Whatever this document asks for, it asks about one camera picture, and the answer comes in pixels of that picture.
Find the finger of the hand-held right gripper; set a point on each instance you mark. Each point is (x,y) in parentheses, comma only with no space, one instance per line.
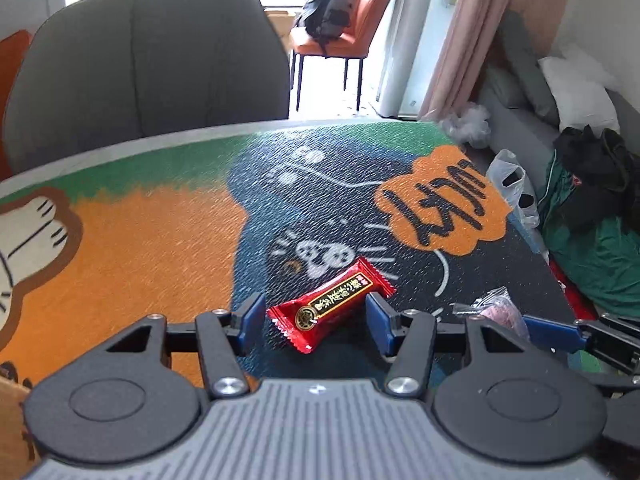
(622,387)
(555,334)

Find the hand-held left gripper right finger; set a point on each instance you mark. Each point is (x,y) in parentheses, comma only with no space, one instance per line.
(378,327)

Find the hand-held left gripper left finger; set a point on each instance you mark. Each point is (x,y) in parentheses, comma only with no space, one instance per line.
(252,322)

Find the red snack packet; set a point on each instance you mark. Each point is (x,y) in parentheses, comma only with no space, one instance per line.
(330,306)

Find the clear purple snack packet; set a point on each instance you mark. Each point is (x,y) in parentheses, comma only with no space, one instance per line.
(497,310)

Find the green cloth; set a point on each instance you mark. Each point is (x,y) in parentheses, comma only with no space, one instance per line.
(600,265)

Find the printed table mat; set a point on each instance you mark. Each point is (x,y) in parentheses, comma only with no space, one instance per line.
(165,240)

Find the white plastic bag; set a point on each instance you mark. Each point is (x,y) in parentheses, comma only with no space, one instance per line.
(515,180)

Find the black garment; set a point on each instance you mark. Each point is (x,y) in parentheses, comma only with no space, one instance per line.
(595,170)

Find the grey sofa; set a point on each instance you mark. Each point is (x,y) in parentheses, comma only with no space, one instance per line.
(520,130)

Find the crumpled clear plastic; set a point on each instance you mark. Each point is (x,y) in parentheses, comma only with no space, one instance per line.
(466,124)

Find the white pillow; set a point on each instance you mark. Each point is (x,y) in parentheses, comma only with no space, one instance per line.
(580,90)

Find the grey cushion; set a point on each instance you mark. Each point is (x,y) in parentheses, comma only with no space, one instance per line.
(525,65)

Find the white standing air conditioner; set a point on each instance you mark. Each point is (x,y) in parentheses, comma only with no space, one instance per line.
(405,50)

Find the grey chair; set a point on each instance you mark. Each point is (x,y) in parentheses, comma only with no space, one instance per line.
(150,55)

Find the tall cardboard box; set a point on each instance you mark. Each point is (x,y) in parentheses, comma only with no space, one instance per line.
(280,27)

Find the pink curtain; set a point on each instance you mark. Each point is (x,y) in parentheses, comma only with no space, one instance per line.
(465,35)

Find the orange dining chair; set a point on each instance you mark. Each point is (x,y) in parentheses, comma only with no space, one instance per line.
(382,15)

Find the black backpack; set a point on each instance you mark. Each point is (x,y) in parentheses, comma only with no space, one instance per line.
(327,7)

